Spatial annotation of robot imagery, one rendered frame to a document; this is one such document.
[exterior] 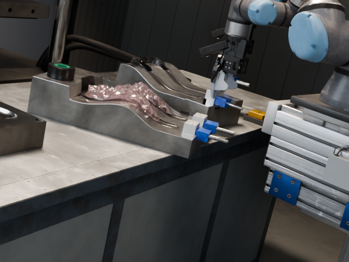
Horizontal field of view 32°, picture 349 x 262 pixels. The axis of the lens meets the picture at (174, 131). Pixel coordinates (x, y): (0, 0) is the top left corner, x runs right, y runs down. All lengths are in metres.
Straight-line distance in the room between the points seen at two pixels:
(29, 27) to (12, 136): 3.14
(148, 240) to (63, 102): 0.49
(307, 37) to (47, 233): 0.77
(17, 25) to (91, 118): 2.81
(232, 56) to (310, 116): 0.40
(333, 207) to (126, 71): 0.85
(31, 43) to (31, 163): 3.21
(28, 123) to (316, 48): 0.72
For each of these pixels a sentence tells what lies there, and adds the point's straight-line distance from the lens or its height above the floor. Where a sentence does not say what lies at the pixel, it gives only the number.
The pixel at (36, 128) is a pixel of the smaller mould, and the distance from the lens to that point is 1.51.
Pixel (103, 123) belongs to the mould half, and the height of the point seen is 0.83.
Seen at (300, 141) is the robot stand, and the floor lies 0.92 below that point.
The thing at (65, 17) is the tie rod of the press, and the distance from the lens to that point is 2.42.
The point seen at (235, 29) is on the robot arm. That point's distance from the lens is 1.93.
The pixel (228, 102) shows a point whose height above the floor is 0.91.
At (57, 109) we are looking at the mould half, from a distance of 1.78.
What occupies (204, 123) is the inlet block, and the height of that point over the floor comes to 0.86.
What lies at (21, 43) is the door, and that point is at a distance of 4.56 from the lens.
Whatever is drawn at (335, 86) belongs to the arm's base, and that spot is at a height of 1.09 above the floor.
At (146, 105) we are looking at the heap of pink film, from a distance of 1.76.
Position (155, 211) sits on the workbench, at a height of 0.58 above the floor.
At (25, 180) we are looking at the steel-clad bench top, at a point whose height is 0.80.
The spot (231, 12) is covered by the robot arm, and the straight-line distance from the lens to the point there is 1.94.
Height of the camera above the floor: 1.32
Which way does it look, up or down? 16 degrees down
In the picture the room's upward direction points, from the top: 12 degrees clockwise
